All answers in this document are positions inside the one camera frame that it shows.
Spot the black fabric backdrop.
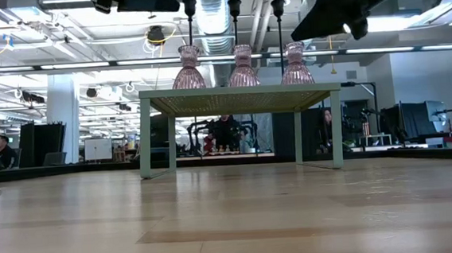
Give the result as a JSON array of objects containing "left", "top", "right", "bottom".
[{"left": 378, "top": 99, "right": 431, "bottom": 142}]

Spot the black ceiling device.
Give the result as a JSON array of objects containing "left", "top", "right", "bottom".
[{"left": 146, "top": 25, "right": 168, "bottom": 48}]

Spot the small white table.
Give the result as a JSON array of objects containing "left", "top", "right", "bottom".
[{"left": 359, "top": 131, "right": 394, "bottom": 148}]

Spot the white board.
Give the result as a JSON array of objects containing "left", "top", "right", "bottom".
[{"left": 83, "top": 137, "right": 115, "bottom": 163}]

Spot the white column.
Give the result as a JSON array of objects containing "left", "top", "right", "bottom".
[{"left": 43, "top": 72, "right": 85, "bottom": 166}]

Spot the black aluminium table frame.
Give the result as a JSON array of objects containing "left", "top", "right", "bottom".
[{"left": 0, "top": 136, "right": 452, "bottom": 195}]

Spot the silver ribbed air duct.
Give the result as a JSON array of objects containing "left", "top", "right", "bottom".
[{"left": 191, "top": 0, "right": 242, "bottom": 89}]

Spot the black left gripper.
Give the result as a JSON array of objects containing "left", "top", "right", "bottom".
[{"left": 88, "top": 0, "right": 181, "bottom": 19}]

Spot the person behind shelf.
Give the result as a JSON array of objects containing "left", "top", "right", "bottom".
[{"left": 208, "top": 114, "right": 244, "bottom": 154}]

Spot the green perforated metal shelf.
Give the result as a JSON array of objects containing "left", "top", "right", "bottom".
[{"left": 134, "top": 76, "right": 348, "bottom": 184}]

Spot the grey office chair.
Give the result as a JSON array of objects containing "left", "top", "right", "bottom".
[{"left": 42, "top": 150, "right": 68, "bottom": 167}]

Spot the tall black candlestick holder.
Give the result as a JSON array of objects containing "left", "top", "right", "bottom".
[
  {"left": 182, "top": 0, "right": 201, "bottom": 47},
  {"left": 270, "top": 0, "right": 290, "bottom": 79},
  {"left": 227, "top": 0, "right": 245, "bottom": 46}
]

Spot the long ceiling light strip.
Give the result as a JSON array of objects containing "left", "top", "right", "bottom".
[{"left": 0, "top": 35, "right": 452, "bottom": 82}]

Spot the pink glass candle holder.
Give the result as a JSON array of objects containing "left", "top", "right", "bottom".
[
  {"left": 226, "top": 43, "right": 262, "bottom": 89},
  {"left": 278, "top": 40, "right": 315, "bottom": 86},
  {"left": 169, "top": 44, "right": 208, "bottom": 91}
]

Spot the person beside shelf leg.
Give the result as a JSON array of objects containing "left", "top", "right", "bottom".
[{"left": 316, "top": 109, "right": 336, "bottom": 153}]

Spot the black partition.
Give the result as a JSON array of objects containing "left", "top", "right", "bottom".
[{"left": 17, "top": 120, "right": 69, "bottom": 169}]

